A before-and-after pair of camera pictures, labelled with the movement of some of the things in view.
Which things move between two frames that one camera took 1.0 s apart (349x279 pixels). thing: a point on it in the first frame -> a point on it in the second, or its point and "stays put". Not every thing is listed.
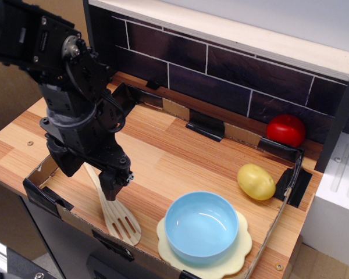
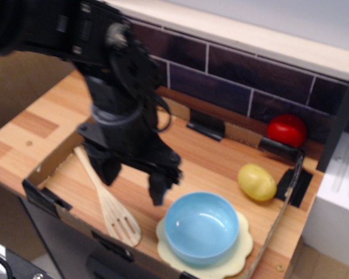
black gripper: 91,142 -> 136,140
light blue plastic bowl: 199,225 stays put
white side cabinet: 333,226 stays put
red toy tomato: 287,129 stays put
